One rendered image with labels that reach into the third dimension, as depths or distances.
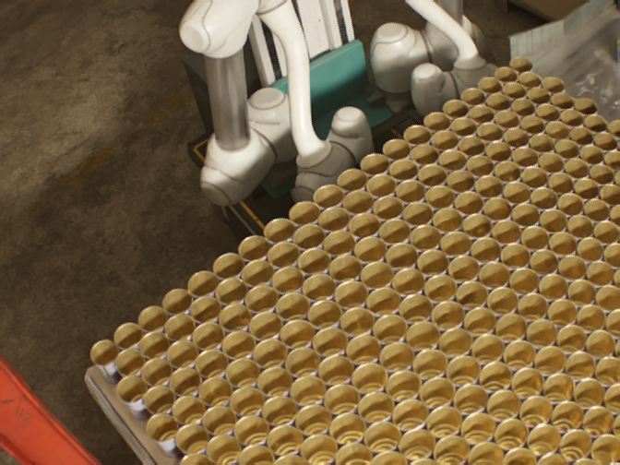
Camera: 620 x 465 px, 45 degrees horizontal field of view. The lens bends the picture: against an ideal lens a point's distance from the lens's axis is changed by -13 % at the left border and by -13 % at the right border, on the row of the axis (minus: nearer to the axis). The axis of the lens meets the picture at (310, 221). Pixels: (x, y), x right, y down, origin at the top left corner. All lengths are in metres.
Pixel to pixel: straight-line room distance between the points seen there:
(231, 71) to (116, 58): 2.63
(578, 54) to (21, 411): 1.84
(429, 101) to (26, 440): 1.52
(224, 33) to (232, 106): 0.31
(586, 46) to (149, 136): 2.34
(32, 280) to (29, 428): 2.20
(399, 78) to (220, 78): 0.77
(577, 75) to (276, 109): 0.92
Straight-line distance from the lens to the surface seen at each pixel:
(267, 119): 2.45
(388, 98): 2.76
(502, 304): 1.74
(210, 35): 1.93
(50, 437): 1.61
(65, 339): 3.43
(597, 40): 2.52
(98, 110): 4.36
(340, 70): 2.73
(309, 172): 2.19
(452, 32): 2.38
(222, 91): 2.15
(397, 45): 2.62
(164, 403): 1.72
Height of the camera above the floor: 2.59
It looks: 49 degrees down
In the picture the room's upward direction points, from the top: 15 degrees counter-clockwise
